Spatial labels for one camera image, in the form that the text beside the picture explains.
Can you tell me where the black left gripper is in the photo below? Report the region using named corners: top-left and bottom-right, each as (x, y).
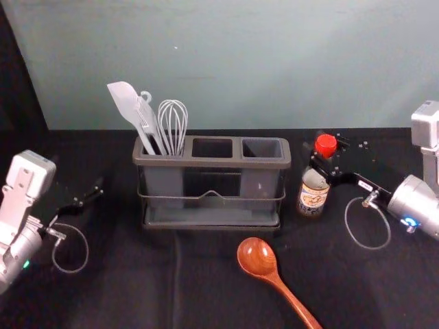
top-left (37, 176), bottom-right (106, 238)

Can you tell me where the thin left gripper cable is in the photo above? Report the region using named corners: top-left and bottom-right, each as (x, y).
top-left (46, 222), bottom-right (91, 274)

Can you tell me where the thin gripper cable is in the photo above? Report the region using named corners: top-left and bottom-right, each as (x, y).
top-left (46, 222), bottom-right (91, 274)
top-left (344, 189), bottom-right (392, 250)

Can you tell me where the sauce bottle with red cap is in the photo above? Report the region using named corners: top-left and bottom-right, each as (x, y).
top-left (296, 134), bottom-right (339, 219)

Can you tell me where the clear plastic utensil with hook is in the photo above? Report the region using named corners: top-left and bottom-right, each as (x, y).
top-left (136, 90), bottom-right (166, 155)

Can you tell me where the brown wooden spoon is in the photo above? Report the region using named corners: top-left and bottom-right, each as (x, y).
top-left (236, 236), bottom-right (324, 329)

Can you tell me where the black table cloth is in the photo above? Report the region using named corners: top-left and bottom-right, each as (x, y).
top-left (0, 127), bottom-right (439, 329)

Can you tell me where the steel wire whisk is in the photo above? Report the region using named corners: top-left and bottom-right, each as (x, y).
top-left (157, 99), bottom-right (189, 156)

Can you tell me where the grey three-slot utensil holder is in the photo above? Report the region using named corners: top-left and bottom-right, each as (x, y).
top-left (132, 135), bottom-right (292, 239)

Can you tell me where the pale grey spatula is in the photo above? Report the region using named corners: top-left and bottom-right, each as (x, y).
top-left (106, 81), bottom-right (162, 156)

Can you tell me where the thin right gripper cable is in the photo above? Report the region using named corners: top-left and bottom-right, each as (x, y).
top-left (344, 189), bottom-right (392, 250)

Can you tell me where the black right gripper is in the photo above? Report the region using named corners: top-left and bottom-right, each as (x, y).
top-left (302, 132), bottom-right (394, 209)

